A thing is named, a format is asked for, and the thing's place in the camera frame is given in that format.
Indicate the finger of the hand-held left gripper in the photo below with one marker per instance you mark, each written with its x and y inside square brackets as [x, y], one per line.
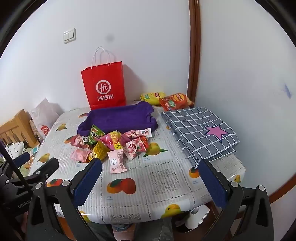
[22, 158]
[47, 166]

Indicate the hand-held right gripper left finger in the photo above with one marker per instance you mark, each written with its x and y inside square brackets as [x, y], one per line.
[89, 183]

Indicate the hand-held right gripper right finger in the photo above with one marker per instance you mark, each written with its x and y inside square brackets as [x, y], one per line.
[212, 183]

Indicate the pile of snack packets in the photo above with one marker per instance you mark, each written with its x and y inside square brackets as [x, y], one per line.
[81, 154]

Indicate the pale pink snack packet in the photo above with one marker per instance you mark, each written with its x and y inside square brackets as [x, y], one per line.
[116, 161]

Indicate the green snack packet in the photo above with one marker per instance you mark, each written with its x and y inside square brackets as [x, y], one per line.
[96, 135]

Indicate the strawberry print snack packet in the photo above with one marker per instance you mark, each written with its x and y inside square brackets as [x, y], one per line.
[134, 148]

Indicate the bear print snack packet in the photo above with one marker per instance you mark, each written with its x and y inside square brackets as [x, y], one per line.
[138, 134]

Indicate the purple cloth tray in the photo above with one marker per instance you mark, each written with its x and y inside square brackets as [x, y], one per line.
[120, 118]

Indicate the light green blanket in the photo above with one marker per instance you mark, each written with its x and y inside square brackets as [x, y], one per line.
[24, 169]

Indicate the white floral pillow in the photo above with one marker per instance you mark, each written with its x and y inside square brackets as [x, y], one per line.
[15, 147]

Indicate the teal small box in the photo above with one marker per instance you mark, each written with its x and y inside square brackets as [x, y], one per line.
[34, 151]

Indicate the patterned paper bag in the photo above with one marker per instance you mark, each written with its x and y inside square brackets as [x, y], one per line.
[34, 129]

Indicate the wooden chair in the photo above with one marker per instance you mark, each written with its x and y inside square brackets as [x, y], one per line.
[16, 125]

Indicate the white plastic bag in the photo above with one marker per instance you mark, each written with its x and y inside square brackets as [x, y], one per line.
[46, 113]

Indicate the grey checked cloth with star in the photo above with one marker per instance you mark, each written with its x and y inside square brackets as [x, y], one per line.
[196, 129]

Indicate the brown wooden baseboard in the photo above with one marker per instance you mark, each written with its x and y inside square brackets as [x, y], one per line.
[284, 188]

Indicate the person's grey trousers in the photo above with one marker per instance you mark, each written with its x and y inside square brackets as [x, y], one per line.
[150, 231]

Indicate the orange chips bag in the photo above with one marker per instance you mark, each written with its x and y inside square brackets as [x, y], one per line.
[175, 102]

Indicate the yellow chips bag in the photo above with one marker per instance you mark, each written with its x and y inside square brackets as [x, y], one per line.
[151, 97]

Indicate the red paper bag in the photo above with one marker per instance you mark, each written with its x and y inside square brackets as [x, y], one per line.
[104, 76]

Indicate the white light switch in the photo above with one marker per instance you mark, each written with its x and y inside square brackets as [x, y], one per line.
[69, 36]

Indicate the brown wooden door frame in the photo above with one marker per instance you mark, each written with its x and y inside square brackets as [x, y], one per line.
[194, 46]

